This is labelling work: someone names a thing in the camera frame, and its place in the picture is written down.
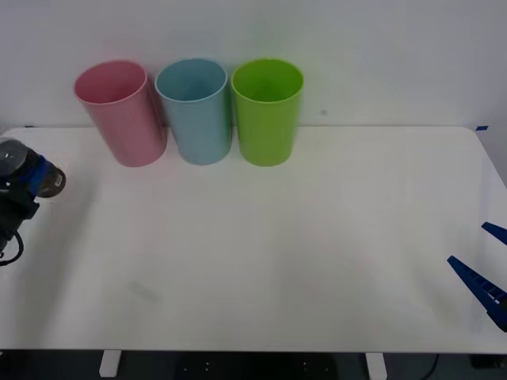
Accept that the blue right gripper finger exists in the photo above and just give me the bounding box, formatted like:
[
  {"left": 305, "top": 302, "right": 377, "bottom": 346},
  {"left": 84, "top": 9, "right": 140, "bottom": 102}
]
[
  {"left": 481, "top": 222, "right": 507, "bottom": 245},
  {"left": 447, "top": 255, "right": 507, "bottom": 333}
]

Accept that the white table leg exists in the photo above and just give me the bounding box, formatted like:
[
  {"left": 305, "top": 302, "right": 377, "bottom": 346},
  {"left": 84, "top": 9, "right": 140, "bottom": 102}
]
[
  {"left": 98, "top": 350, "right": 122, "bottom": 378},
  {"left": 364, "top": 351, "right": 387, "bottom": 380}
]

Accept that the pale blue plastic bin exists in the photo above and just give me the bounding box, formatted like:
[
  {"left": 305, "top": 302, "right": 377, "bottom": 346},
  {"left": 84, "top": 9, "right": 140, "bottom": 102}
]
[{"left": 154, "top": 58, "right": 233, "bottom": 166}]

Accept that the green plastic bin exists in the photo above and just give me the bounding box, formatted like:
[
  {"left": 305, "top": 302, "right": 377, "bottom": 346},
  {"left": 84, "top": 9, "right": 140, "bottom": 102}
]
[{"left": 231, "top": 58, "right": 305, "bottom": 167}]

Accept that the black floor cable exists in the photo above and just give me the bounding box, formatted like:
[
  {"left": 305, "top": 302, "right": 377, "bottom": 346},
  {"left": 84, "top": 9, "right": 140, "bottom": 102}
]
[{"left": 418, "top": 353, "right": 441, "bottom": 380}]

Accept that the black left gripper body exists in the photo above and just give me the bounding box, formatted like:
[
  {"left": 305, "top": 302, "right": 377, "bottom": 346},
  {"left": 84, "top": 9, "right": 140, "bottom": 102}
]
[{"left": 0, "top": 184, "right": 41, "bottom": 239}]

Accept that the pink plastic bin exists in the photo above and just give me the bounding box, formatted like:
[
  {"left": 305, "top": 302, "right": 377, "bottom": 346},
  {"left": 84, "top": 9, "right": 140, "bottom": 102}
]
[{"left": 73, "top": 59, "right": 168, "bottom": 168}]

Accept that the dark plastic bottle black cap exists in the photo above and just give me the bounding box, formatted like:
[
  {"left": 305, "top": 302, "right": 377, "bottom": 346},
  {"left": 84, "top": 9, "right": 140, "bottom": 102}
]
[{"left": 0, "top": 137, "right": 67, "bottom": 200}]

